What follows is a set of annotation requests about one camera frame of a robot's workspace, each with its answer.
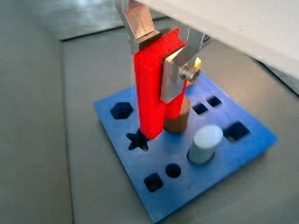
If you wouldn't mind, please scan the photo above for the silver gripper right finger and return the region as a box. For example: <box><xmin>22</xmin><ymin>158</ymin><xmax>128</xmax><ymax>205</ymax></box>
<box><xmin>160</xmin><ymin>25</ymin><xmax>213</xmax><ymax>103</ymax></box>

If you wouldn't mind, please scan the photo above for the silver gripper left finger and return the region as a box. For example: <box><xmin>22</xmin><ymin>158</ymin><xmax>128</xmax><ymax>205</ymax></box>
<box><xmin>114</xmin><ymin>0</ymin><xmax>161</xmax><ymax>53</ymax></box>

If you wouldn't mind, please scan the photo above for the red square-circle object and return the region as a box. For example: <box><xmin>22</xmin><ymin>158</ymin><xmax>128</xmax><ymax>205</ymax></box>
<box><xmin>133</xmin><ymin>29</ymin><xmax>185</xmax><ymax>139</ymax></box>

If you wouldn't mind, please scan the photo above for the yellow foam block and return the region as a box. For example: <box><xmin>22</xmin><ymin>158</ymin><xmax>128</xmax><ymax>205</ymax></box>
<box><xmin>193</xmin><ymin>57</ymin><xmax>201</xmax><ymax>70</ymax></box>

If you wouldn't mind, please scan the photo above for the brown cylinder peg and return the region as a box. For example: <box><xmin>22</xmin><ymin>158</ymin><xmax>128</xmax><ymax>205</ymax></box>
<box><xmin>162</xmin><ymin>97</ymin><xmax>190</xmax><ymax>134</ymax></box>

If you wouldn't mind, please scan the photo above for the light blue cylinder peg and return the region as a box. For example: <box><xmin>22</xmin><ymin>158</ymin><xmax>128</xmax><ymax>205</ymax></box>
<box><xmin>186</xmin><ymin>124</ymin><xmax>222</xmax><ymax>165</ymax></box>

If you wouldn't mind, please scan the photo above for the blue foam shape-sorter block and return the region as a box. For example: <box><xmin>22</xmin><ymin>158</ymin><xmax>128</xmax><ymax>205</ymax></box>
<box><xmin>94</xmin><ymin>74</ymin><xmax>276</xmax><ymax>223</ymax></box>

